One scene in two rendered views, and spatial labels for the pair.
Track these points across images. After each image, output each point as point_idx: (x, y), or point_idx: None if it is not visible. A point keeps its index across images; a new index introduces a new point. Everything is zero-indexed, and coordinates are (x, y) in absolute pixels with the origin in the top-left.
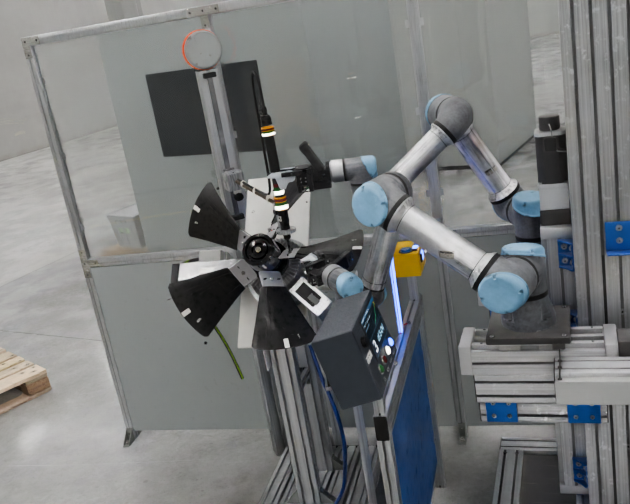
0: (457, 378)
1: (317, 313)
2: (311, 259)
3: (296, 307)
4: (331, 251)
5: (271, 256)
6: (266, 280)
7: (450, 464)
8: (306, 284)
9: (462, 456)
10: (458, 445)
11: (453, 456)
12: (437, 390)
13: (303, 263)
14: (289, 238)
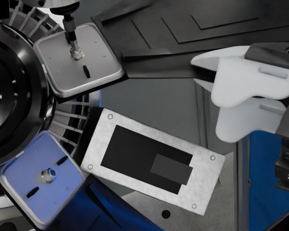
0: (205, 108)
1: (197, 207)
2: (269, 89)
3: (154, 228)
4: (248, 16)
5: (47, 108)
6: (37, 194)
7: (229, 228)
8: (129, 130)
9: (234, 208)
10: (214, 191)
11: (222, 212)
12: (177, 133)
13: None
14: (78, 6)
